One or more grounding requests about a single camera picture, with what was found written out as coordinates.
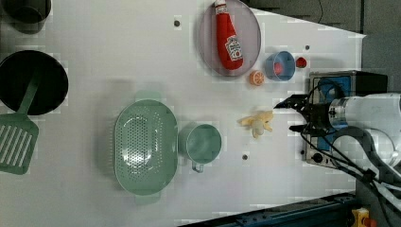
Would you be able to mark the orange slice toy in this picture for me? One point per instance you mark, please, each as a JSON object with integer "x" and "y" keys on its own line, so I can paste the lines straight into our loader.
{"x": 256, "y": 78}

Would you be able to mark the green slotted spatula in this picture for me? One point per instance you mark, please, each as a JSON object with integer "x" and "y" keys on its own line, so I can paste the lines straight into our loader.
{"x": 19, "y": 133}

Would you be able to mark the blue bowl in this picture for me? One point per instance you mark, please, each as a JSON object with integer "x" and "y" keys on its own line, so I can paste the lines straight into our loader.
{"x": 288, "y": 62}

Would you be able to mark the red toy strawberry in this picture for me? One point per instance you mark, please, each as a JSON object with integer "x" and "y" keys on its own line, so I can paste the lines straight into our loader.
{"x": 278, "y": 68}

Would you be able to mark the green mug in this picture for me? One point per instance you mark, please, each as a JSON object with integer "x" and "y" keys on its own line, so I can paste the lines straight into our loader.
{"x": 200, "y": 144}

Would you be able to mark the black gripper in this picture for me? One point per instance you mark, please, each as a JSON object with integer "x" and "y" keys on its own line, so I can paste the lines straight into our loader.
{"x": 315, "y": 115}

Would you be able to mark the grey round plate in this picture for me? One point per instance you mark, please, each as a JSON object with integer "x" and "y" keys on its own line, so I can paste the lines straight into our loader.
{"x": 246, "y": 28}

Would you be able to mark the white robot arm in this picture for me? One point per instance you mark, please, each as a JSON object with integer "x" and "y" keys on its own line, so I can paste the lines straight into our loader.
{"x": 359, "y": 135}

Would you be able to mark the red toy tomato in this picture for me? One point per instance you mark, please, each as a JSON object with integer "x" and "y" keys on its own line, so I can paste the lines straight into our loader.
{"x": 301, "y": 62}

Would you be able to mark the blue metal frame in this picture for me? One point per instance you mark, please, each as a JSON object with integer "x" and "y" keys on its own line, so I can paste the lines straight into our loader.
{"x": 330, "y": 211}

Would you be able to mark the small black cup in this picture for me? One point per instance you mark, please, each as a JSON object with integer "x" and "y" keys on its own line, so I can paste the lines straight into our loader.
{"x": 27, "y": 11}

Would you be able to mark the green perforated colander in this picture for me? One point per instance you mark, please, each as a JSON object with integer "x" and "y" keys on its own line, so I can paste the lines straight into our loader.
{"x": 145, "y": 139}

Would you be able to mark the red ketchup bottle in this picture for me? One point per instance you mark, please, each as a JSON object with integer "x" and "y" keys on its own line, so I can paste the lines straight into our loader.
{"x": 229, "y": 47}

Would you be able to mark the yellow toy banana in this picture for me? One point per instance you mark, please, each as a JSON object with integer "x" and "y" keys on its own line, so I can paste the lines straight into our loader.
{"x": 258, "y": 123}

